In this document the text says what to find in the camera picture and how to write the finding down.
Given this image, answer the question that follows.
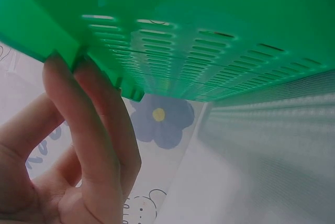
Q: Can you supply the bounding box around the person's left hand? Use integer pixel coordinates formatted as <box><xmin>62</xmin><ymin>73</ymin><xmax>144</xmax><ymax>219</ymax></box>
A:
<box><xmin>0</xmin><ymin>53</ymin><xmax>143</xmax><ymax>224</ymax></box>

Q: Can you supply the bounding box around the green slotted plastic basket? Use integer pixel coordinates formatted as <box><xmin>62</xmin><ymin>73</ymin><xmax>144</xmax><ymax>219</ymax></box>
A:
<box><xmin>0</xmin><ymin>0</ymin><xmax>335</xmax><ymax>104</ymax></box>

